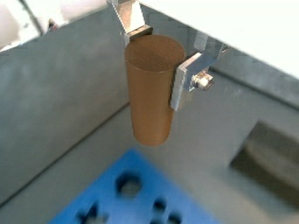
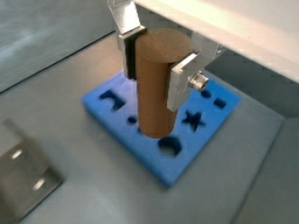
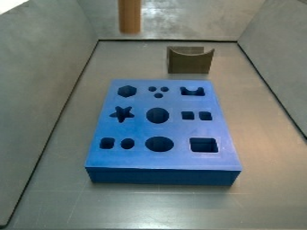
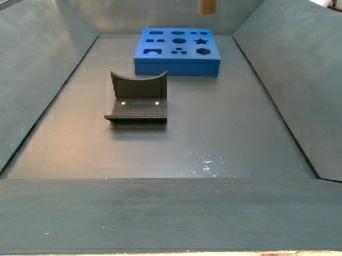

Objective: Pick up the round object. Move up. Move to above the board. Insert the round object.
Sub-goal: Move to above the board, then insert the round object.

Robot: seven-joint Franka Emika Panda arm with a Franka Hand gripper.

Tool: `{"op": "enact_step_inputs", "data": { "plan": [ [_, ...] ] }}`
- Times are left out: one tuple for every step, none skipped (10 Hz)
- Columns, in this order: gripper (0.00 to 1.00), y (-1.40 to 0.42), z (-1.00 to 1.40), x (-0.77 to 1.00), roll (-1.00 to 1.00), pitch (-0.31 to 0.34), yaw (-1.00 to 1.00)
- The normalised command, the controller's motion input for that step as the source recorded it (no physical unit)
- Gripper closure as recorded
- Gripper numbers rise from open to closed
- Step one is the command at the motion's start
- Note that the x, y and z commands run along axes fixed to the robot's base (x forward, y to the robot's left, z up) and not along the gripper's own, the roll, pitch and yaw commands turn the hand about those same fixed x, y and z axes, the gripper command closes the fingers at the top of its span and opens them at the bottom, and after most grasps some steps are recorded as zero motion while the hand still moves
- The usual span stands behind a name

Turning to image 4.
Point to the blue shape sorting board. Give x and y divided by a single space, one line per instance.
181 51

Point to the brown wooden cylinder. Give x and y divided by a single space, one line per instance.
208 7

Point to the black curved holder stand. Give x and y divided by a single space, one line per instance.
141 99

